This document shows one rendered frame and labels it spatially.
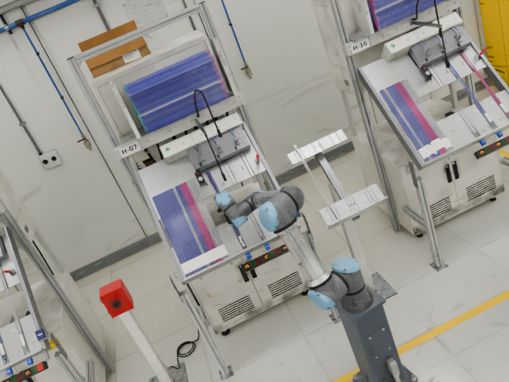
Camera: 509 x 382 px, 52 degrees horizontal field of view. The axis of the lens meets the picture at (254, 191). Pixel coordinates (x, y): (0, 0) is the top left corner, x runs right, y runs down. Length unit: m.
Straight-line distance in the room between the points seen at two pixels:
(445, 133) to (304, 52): 1.89
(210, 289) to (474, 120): 1.83
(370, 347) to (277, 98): 2.68
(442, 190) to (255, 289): 1.36
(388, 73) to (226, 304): 1.71
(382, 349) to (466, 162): 1.49
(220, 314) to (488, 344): 1.53
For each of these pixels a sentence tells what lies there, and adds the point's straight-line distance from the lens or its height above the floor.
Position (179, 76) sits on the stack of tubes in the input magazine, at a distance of 2.87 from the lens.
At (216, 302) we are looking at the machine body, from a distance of 3.28.
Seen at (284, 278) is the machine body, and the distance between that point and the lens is 3.32.
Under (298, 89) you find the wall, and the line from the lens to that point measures 4.69.
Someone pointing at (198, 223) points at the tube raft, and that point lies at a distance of 2.85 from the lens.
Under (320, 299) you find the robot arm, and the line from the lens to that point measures 2.26.
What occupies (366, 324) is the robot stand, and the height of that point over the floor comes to 0.48.
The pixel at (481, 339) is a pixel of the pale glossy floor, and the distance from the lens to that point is 2.98.
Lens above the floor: 2.18
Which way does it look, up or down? 26 degrees down
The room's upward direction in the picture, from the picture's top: 22 degrees counter-clockwise
